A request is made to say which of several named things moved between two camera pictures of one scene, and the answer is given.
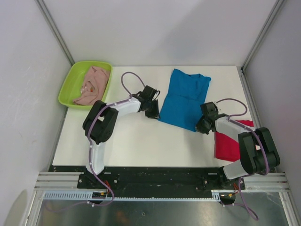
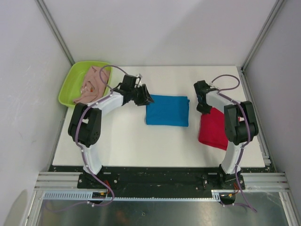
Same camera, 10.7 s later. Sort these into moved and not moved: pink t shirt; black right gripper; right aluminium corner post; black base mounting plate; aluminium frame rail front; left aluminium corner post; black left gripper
Moved: black right gripper; black left gripper
Not moved: pink t shirt; right aluminium corner post; left aluminium corner post; aluminium frame rail front; black base mounting plate
